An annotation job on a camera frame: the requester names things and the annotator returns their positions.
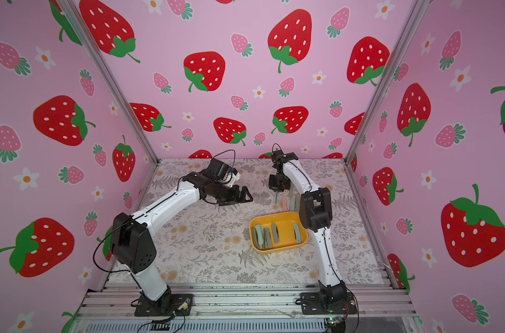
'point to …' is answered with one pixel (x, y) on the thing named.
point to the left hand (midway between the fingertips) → (247, 199)
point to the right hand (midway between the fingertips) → (284, 189)
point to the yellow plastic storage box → (277, 231)
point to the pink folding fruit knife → (284, 208)
